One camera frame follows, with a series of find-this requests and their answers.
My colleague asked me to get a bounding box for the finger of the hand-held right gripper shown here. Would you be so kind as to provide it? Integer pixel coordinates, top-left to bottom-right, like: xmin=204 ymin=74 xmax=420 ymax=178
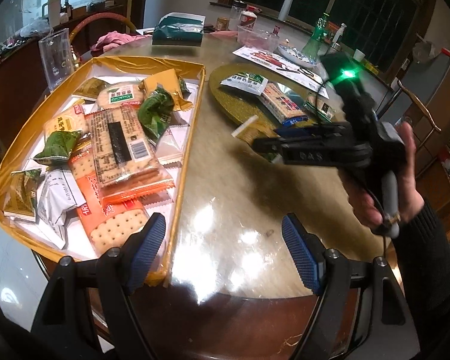
xmin=274 ymin=122 xmax=356 ymax=139
xmin=252 ymin=134 xmax=373 ymax=166

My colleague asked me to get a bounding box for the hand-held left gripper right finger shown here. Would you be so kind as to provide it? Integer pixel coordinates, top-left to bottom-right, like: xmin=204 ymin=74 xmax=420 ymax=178
xmin=281 ymin=213 xmax=409 ymax=360

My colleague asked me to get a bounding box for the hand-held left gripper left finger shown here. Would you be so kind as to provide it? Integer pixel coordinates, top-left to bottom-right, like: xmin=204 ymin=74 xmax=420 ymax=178
xmin=30 ymin=212 xmax=167 ymax=360

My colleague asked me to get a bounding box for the large orange cracker packet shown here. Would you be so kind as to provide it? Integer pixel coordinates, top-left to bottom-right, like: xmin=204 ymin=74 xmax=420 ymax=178
xmin=67 ymin=146 xmax=151 ymax=259

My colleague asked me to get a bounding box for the round gold plate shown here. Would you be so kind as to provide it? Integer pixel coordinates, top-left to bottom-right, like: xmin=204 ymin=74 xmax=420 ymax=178
xmin=208 ymin=64 xmax=325 ymax=126

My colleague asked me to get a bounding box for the round cracker packet green label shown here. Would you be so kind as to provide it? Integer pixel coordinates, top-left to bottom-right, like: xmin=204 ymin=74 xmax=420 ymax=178
xmin=97 ymin=82 xmax=145 ymax=111

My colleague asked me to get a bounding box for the gold paper tray box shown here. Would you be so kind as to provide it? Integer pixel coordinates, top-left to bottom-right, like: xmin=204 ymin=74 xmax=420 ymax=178
xmin=0 ymin=55 xmax=207 ymax=286

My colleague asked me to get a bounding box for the person's right forearm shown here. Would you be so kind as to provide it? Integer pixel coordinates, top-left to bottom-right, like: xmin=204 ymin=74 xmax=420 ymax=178
xmin=391 ymin=199 xmax=450 ymax=360

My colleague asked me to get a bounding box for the person's right hand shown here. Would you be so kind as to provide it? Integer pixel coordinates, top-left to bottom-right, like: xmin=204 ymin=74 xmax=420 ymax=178
xmin=346 ymin=122 xmax=425 ymax=233

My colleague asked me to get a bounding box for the blue red cracker packet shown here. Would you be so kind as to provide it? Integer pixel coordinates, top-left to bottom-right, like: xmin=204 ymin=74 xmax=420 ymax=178
xmin=260 ymin=82 xmax=310 ymax=124

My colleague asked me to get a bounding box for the white green snack packet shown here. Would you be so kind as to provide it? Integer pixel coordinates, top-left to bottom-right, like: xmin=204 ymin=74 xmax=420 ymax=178
xmin=220 ymin=73 xmax=269 ymax=96

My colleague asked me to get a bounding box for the wooden chair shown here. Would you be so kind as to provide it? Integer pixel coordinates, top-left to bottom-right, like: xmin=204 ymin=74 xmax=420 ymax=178
xmin=382 ymin=79 xmax=450 ymax=211

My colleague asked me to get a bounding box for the printed paper sheet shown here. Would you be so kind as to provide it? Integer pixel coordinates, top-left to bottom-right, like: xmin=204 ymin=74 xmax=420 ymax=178
xmin=232 ymin=46 xmax=329 ymax=98

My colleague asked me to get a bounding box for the white bowl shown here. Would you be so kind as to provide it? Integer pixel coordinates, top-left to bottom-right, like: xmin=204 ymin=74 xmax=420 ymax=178
xmin=278 ymin=44 xmax=319 ymax=66

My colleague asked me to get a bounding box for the white spray bottle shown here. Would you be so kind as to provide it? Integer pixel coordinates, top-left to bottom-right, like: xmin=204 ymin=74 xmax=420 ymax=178
xmin=332 ymin=22 xmax=347 ymax=47

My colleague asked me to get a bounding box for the grey cabinet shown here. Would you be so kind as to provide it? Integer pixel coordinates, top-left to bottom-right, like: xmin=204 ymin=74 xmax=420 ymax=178
xmin=388 ymin=47 xmax=450 ymax=121

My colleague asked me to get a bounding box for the clear plastic bag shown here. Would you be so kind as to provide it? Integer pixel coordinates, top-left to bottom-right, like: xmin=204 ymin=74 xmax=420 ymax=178
xmin=412 ymin=41 xmax=437 ymax=64

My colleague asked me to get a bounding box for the green glass bottle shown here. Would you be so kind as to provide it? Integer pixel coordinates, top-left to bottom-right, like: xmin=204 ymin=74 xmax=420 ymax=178
xmin=302 ymin=13 xmax=331 ymax=59

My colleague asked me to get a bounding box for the clear plastic container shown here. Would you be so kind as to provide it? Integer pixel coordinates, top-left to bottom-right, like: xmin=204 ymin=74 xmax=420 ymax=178
xmin=237 ymin=25 xmax=280 ymax=51

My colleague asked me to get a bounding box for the white crumpled snack packet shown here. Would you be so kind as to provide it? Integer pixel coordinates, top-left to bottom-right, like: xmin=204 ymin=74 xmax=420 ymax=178
xmin=37 ymin=169 xmax=83 ymax=250

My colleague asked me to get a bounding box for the barcode cracker packet orange edge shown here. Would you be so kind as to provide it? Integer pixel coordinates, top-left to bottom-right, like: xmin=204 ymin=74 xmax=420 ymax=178
xmin=86 ymin=105 xmax=175 ymax=205

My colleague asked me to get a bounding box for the white flat snack packet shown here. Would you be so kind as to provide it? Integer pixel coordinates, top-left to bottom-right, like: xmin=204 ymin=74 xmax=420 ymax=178
xmin=155 ymin=125 xmax=190 ymax=166

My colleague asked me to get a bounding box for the red white bottle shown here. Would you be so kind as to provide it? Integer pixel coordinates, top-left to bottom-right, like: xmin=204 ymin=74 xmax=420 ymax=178
xmin=241 ymin=10 xmax=257 ymax=31

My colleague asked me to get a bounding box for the white paper roll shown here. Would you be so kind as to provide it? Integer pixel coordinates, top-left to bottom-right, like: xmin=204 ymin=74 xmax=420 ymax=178
xmin=277 ymin=0 xmax=295 ymax=22

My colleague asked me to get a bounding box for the gold green snack packet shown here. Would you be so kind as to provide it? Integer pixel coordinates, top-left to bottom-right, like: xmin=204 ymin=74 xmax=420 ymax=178
xmin=4 ymin=170 xmax=42 ymax=218

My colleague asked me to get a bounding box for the green tissue box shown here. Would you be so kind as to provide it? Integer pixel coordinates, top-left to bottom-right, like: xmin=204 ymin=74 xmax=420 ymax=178
xmin=152 ymin=13 xmax=206 ymax=47

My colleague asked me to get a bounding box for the small orange cracker packet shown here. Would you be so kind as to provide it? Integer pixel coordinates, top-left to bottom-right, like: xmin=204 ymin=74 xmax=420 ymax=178
xmin=45 ymin=105 xmax=89 ymax=137

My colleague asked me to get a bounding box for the dark gold snack packet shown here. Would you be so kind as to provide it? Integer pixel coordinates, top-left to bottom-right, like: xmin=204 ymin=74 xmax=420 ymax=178
xmin=73 ymin=79 xmax=107 ymax=100

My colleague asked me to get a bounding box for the pink cloth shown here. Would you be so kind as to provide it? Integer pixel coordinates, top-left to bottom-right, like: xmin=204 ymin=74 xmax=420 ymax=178
xmin=90 ymin=32 xmax=147 ymax=53

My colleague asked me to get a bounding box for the clear glass pitcher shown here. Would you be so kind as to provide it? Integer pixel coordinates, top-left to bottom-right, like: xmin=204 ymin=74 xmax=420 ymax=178
xmin=38 ymin=28 xmax=76 ymax=91

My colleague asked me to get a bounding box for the wooden sideboard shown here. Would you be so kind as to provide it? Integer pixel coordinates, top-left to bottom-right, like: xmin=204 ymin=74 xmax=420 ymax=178
xmin=0 ymin=4 xmax=128 ymax=147

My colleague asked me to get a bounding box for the rattan chair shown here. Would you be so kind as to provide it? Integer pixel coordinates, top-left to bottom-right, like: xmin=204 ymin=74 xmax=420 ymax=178
xmin=70 ymin=12 xmax=137 ymax=51

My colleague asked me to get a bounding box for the tall white cup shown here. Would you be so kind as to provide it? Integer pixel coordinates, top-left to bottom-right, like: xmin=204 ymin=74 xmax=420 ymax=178
xmin=41 ymin=0 xmax=62 ymax=29

